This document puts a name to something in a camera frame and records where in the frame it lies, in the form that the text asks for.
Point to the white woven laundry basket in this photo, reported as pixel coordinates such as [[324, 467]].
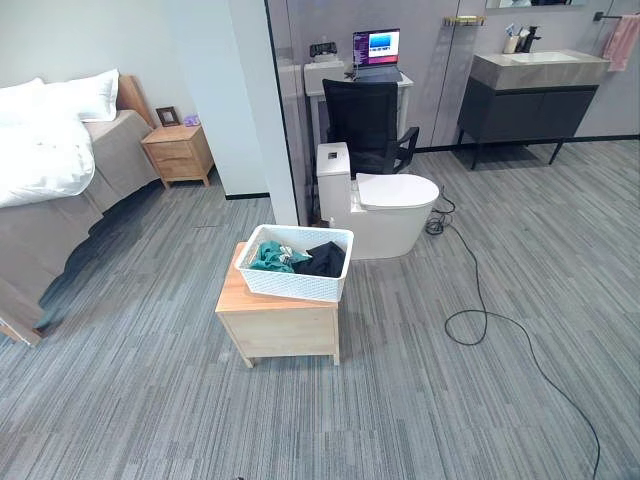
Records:
[[295, 287]]

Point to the open laptop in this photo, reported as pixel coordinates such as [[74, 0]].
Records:
[[377, 52]]

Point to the black garment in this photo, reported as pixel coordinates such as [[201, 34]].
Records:
[[322, 260]]

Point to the grey patterned garment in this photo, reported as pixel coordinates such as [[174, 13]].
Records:
[[286, 254]]

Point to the teal garment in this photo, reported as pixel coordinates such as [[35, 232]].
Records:
[[267, 255]]

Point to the white toilet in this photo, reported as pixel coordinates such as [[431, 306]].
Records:
[[385, 215]]

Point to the small wooden cabinet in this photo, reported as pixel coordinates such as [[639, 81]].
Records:
[[280, 322]]

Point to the black office chair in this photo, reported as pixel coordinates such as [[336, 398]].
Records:
[[362, 122]]

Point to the wooden nightstand with drawers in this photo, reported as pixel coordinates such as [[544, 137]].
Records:
[[180, 155]]

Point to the white marble side table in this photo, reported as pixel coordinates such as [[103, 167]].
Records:
[[325, 75]]

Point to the small purple box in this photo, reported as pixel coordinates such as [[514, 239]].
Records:
[[191, 120]]

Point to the black game controller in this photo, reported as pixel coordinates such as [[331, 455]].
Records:
[[323, 50]]

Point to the wooden headboard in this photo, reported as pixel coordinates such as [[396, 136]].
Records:
[[134, 97]]

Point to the dark vanity cabinet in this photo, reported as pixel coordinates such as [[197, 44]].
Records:
[[525, 112]]

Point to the bed with beige skirt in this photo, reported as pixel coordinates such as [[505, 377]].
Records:
[[75, 210]]

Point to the cream toothbrush cup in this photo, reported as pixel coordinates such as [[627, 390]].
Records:
[[510, 44]]

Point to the grey stone sink counter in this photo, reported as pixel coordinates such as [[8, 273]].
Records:
[[540, 67]]

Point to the white pillow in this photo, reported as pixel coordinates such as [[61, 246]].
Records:
[[80, 95]]

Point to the white duvet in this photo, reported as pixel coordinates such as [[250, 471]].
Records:
[[42, 160]]

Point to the black faucet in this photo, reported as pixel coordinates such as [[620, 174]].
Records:
[[531, 37]]

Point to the pink towel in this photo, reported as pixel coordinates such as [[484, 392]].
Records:
[[621, 42]]

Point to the black towel bar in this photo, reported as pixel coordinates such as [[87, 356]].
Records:
[[607, 18]]

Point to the dark picture frame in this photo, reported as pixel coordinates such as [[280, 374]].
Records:
[[167, 116]]

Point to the gold wall shelf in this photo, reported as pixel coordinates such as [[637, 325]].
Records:
[[464, 20]]

